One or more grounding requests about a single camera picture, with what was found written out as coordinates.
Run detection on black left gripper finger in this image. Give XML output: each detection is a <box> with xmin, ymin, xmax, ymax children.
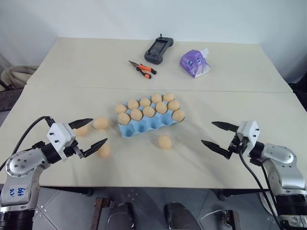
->
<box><xmin>82</xmin><ymin>138</ymin><xmax>108</xmax><ymax>159</ymax></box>
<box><xmin>69</xmin><ymin>118</ymin><xmax>94</xmax><ymax>131</ymax></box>

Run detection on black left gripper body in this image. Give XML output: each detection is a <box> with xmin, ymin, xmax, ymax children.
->
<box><xmin>63</xmin><ymin>140</ymin><xmax>85</xmax><ymax>159</ymax></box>

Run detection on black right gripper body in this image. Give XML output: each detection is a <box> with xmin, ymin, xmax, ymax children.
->
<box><xmin>226</xmin><ymin>133</ymin><xmax>250</xmax><ymax>161</ymax></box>

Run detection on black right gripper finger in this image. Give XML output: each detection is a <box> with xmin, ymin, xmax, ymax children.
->
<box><xmin>211</xmin><ymin>121</ymin><xmax>238</xmax><ymax>132</ymax></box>
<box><xmin>201</xmin><ymin>139</ymin><xmax>229</xmax><ymax>159</ymax></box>

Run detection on blue egg tray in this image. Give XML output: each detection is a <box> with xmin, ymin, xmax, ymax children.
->
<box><xmin>114</xmin><ymin>92</ymin><xmax>187</xmax><ymax>139</ymax></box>

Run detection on brown rusty bar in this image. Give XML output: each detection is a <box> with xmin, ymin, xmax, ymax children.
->
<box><xmin>92</xmin><ymin>197</ymin><xmax>105</xmax><ymax>230</ymax></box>

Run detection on purple tissue pack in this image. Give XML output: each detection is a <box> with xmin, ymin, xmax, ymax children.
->
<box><xmin>179</xmin><ymin>47</ymin><xmax>212</xmax><ymax>79</ymax></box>

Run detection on dark rounded shape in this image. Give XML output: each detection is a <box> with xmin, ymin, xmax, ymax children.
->
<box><xmin>107</xmin><ymin>202</ymin><xmax>135</xmax><ymax>230</ymax></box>
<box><xmin>163</xmin><ymin>202</ymin><xmax>201</xmax><ymax>230</ymax></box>

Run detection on beige fabric bag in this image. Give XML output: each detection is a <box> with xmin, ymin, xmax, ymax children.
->
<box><xmin>0</xmin><ymin>66</ymin><xmax>38</xmax><ymax>90</ymax></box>

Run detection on black crate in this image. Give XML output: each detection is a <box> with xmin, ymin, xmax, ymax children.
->
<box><xmin>0</xmin><ymin>83</ymin><xmax>13</xmax><ymax>112</ymax></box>

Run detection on dark object beside table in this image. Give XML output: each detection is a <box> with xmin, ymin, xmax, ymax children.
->
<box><xmin>289</xmin><ymin>81</ymin><xmax>307</xmax><ymax>97</ymax></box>

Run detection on dark grey handheld controller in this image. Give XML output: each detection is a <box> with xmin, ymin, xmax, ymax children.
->
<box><xmin>144</xmin><ymin>33</ymin><xmax>175</xmax><ymax>66</ymax></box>

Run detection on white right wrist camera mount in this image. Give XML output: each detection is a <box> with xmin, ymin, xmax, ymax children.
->
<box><xmin>236</xmin><ymin>119</ymin><xmax>260</xmax><ymax>154</ymax></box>

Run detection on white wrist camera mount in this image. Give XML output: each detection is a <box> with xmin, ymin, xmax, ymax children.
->
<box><xmin>46</xmin><ymin>122</ymin><xmax>79</xmax><ymax>160</ymax></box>
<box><xmin>236</xmin><ymin>119</ymin><xmax>260</xmax><ymax>154</ymax></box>

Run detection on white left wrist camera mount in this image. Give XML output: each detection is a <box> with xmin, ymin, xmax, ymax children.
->
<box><xmin>46</xmin><ymin>122</ymin><xmax>79</xmax><ymax>160</ymax></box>

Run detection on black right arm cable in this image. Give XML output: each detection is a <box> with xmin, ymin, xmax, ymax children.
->
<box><xmin>260</xmin><ymin>162</ymin><xmax>280</xmax><ymax>216</ymax></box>
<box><xmin>237</xmin><ymin>143</ymin><xmax>283</xmax><ymax>230</ymax></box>

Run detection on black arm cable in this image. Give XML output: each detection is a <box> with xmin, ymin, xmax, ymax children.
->
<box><xmin>260</xmin><ymin>162</ymin><xmax>280</xmax><ymax>216</ymax></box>
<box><xmin>237</xmin><ymin>143</ymin><xmax>283</xmax><ymax>230</ymax></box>
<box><xmin>9</xmin><ymin>116</ymin><xmax>55</xmax><ymax>157</ymax></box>

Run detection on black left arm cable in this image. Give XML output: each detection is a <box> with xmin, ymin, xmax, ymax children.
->
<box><xmin>9</xmin><ymin>116</ymin><xmax>55</xmax><ymax>157</ymax></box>

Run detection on white floor cable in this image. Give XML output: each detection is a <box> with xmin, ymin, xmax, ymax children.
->
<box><xmin>200</xmin><ymin>208</ymin><xmax>227</xmax><ymax>222</ymax></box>

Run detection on orange black handled pliers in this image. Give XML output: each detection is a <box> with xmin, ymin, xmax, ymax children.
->
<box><xmin>128</xmin><ymin>60</ymin><xmax>158</xmax><ymax>80</ymax></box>

